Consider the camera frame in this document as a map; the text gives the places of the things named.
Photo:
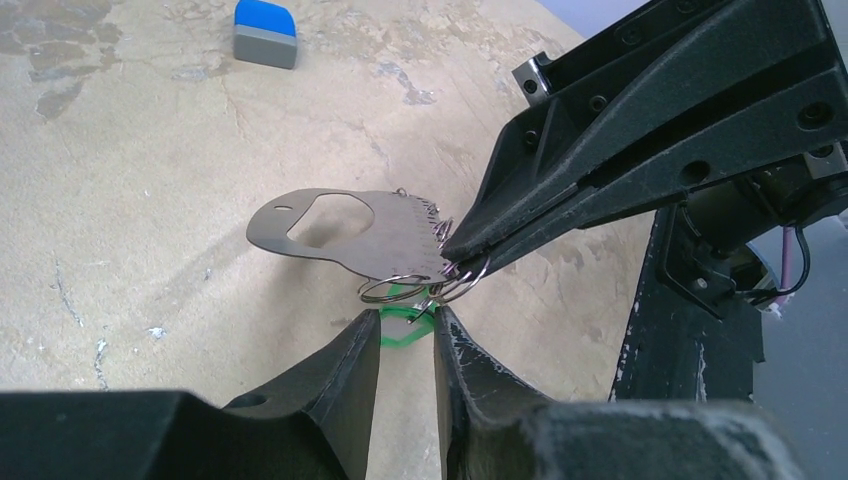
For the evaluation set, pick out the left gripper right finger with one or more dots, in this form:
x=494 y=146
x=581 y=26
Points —
x=480 y=407

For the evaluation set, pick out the blue grey whiteboard eraser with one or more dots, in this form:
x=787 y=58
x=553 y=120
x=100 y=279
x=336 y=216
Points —
x=265 y=33

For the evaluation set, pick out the steel split key rings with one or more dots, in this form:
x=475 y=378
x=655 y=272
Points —
x=424 y=281

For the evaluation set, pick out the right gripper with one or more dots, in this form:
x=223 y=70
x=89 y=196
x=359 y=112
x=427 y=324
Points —
x=730 y=116

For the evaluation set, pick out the green key tag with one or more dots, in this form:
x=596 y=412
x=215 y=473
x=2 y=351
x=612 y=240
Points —
x=406 y=321

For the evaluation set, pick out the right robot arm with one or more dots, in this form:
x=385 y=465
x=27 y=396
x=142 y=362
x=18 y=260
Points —
x=673 y=349

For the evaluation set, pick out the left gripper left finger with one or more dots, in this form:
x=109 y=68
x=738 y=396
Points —
x=313 y=421

